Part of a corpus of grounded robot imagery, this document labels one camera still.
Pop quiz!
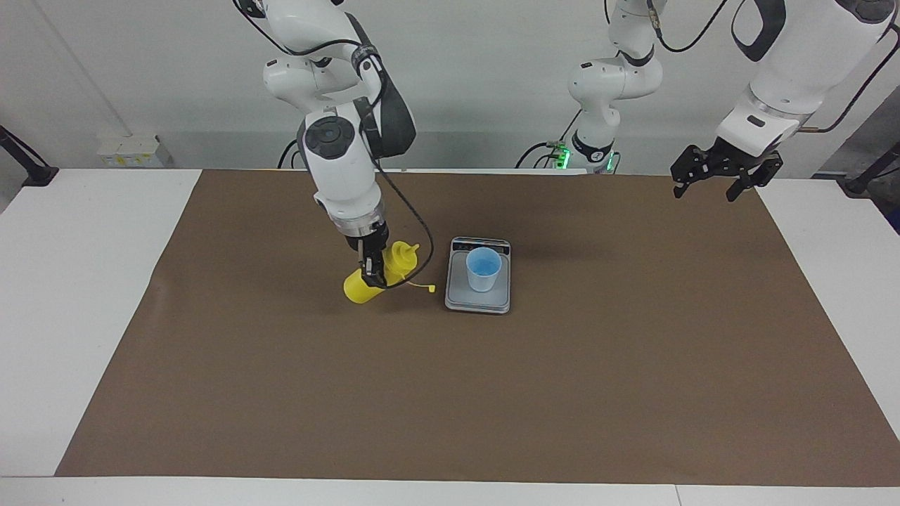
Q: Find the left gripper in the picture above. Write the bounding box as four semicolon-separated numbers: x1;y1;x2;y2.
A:
669;138;784;204

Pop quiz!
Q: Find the translucent blue plastic cup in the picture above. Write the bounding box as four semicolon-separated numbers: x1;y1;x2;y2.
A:
465;246;503;294

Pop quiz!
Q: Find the black stand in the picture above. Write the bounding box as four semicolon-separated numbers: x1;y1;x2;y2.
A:
840;139;900;196
0;124;59;188

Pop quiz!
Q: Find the grey kitchen scale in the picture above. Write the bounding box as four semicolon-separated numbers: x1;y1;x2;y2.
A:
444;236;513;316

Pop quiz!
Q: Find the white wall socket box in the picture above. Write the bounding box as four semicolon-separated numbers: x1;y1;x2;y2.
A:
96;133;174;169

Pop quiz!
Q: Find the yellow squeeze bottle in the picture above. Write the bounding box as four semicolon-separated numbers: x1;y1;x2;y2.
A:
342;240;437;305

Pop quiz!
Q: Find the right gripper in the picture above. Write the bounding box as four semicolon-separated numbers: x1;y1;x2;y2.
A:
345;223;390;288

